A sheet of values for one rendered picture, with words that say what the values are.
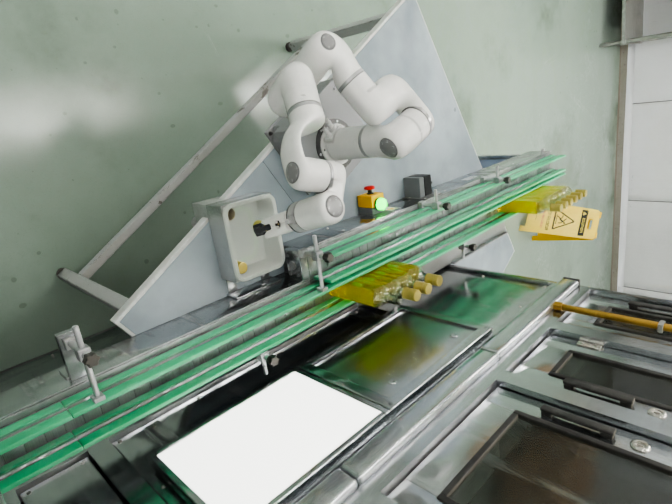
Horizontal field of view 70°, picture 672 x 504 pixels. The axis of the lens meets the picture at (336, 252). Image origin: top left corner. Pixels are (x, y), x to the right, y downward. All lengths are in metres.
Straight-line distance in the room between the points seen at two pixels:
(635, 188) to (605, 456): 6.19
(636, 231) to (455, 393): 6.25
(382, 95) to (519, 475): 0.92
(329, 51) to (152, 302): 0.78
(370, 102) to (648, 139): 5.96
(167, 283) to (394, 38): 1.22
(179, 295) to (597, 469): 1.05
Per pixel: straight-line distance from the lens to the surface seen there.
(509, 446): 1.14
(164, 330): 1.32
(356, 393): 1.22
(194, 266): 1.39
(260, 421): 1.20
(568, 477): 1.09
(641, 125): 7.07
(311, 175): 1.04
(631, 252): 7.43
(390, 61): 1.93
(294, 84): 1.18
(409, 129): 1.30
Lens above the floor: 1.95
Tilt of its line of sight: 45 degrees down
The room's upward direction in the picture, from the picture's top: 100 degrees clockwise
